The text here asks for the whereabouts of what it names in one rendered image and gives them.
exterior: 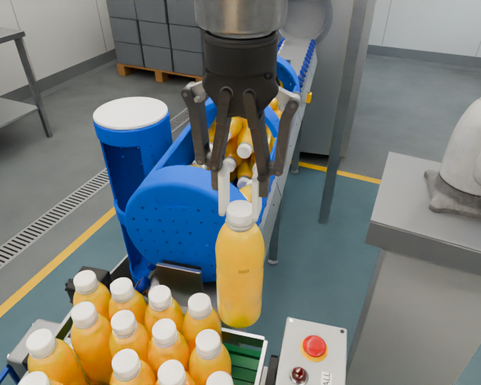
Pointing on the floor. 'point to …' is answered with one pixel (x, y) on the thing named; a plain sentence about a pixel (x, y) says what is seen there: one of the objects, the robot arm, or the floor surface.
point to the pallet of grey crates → (157, 37)
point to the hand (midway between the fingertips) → (240, 192)
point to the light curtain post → (343, 104)
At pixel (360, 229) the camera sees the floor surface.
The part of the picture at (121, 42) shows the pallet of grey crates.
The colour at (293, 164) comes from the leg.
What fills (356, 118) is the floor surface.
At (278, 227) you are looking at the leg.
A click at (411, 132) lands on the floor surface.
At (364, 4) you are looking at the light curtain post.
